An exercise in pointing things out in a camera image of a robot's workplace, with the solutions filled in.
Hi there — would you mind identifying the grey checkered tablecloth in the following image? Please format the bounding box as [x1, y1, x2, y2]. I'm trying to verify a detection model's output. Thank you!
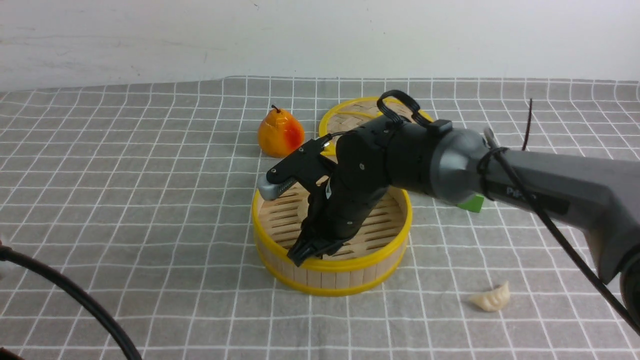
[0, 77, 640, 360]

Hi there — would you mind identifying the orange toy pear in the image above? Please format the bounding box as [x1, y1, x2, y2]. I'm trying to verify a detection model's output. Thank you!
[257, 105, 306, 158]

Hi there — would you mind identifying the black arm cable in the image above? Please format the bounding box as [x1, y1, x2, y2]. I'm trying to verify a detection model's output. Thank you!
[376, 90, 640, 336]
[0, 243, 143, 360]

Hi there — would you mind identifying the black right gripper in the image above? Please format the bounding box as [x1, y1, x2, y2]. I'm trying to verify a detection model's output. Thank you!
[286, 120, 399, 267]

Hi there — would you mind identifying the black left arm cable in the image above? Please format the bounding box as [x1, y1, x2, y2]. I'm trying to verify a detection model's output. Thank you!
[0, 243, 143, 360]

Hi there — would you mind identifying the cream toy dumpling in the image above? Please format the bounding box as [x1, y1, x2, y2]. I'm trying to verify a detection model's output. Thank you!
[468, 281, 511, 313]

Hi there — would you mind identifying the green wooden cube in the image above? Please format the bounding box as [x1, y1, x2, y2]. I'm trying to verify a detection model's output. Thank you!
[456, 194, 485, 214]

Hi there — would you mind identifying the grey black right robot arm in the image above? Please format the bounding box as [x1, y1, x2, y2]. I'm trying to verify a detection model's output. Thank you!
[287, 116, 640, 331]

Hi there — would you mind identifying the woven bamboo steamer lid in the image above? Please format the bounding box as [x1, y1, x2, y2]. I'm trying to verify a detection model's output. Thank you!
[318, 96, 416, 156]

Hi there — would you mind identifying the yellow rimmed bamboo steamer tray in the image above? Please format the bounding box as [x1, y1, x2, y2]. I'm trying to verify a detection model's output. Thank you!
[251, 184, 413, 297]

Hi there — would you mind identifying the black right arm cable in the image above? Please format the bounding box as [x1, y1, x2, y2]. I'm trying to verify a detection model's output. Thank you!
[376, 90, 640, 336]

